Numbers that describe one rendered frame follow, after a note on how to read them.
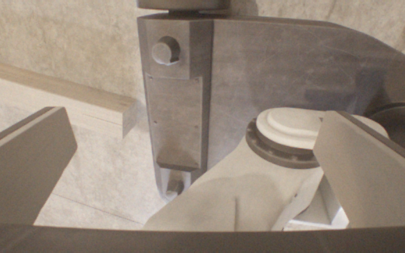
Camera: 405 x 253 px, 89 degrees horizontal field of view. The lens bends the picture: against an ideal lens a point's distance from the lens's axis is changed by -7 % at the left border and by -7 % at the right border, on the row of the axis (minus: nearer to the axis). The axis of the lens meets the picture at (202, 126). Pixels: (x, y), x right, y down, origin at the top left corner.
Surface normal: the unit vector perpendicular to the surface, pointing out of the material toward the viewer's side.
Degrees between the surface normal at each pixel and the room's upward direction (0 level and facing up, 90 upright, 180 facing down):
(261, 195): 90
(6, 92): 0
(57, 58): 0
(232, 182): 90
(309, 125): 90
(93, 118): 0
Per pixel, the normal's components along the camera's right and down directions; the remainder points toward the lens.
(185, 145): -0.19, 0.51
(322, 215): 0.02, -0.85
